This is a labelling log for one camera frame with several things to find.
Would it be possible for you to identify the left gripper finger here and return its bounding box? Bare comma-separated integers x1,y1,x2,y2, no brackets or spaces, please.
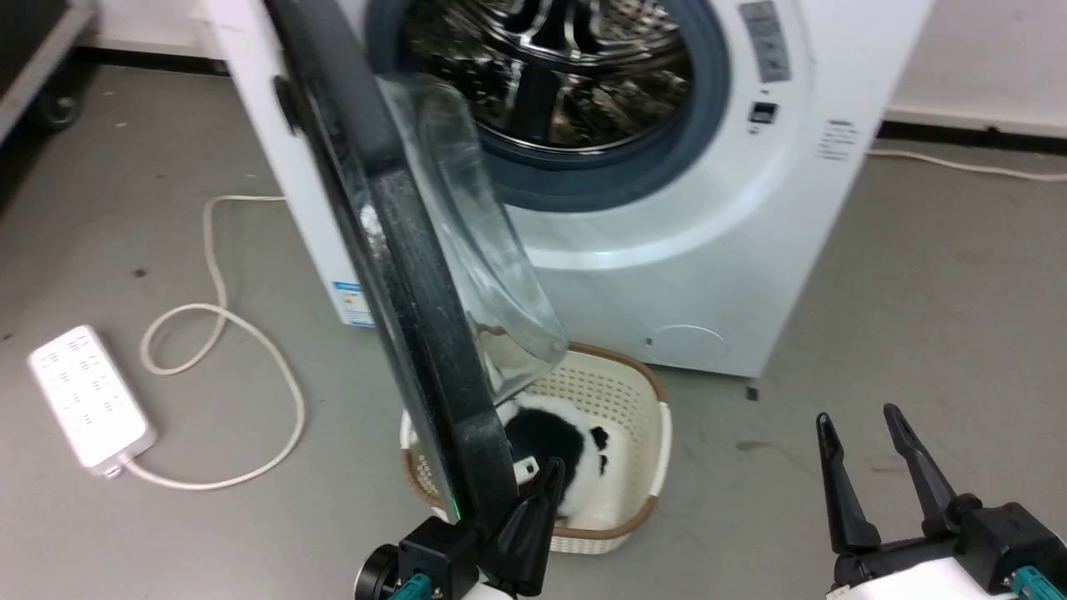
486,456,568,598

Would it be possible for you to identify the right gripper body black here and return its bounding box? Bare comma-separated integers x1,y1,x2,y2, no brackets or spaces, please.
827,493,1067,600

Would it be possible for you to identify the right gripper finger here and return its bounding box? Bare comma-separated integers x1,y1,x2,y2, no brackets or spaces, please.
883,403,983,538
815,412,882,556

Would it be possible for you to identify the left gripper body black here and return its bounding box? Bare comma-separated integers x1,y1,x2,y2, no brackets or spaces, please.
357,516,519,600

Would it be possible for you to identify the black round washing machine door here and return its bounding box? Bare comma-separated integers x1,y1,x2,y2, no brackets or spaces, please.
265,0,570,534

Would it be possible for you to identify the white front-load washing machine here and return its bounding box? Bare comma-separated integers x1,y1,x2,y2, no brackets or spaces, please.
204,0,934,380

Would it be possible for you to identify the black and white panda plush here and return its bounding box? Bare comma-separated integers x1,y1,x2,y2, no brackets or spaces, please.
498,395,614,526

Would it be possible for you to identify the white laundry basket brown rim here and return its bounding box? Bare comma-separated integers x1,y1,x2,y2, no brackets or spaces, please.
400,342,672,556

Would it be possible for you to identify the blue energy label sticker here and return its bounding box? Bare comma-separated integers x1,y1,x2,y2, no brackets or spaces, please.
333,281,375,328

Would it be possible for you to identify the white power strip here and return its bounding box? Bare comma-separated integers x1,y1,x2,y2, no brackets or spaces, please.
28,325,158,481

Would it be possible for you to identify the dark cart with wheel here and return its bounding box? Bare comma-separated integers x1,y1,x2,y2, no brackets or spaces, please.
0,0,98,139

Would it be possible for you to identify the thin white floor cable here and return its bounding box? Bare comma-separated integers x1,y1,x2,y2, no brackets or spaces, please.
867,147,1067,183

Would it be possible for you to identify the white power strip cable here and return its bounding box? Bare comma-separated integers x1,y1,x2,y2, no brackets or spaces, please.
123,195,306,491

